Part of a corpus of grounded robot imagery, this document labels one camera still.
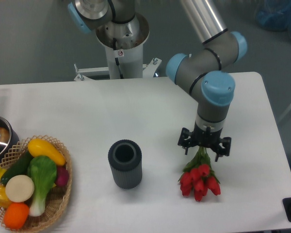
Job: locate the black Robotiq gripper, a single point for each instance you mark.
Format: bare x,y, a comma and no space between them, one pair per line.
205,138

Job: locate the red tulip bouquet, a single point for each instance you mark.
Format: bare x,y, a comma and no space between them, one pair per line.
198,177

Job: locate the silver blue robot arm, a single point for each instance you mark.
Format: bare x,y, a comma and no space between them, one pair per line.
122,31

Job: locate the dark grey ribbed vase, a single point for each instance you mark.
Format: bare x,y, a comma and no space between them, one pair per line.
125,160

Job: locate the purple red radish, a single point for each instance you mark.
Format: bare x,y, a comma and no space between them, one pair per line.
62,177

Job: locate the woven wicker basket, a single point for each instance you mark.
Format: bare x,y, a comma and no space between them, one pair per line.
57,199

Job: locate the green bok choy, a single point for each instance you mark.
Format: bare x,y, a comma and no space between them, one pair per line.
43,172

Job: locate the yellow squash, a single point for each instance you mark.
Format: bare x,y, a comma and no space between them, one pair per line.
39,147

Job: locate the dark green cucumber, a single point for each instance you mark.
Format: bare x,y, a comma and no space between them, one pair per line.
19,167

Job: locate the beige round disc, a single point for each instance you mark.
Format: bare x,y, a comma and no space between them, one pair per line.
19,188

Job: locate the orange fruit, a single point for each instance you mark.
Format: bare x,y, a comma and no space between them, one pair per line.
16,215

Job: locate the yellow bell pepper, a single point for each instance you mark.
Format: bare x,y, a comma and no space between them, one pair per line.
5,202

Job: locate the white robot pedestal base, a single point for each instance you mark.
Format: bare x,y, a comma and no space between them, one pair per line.
128,64

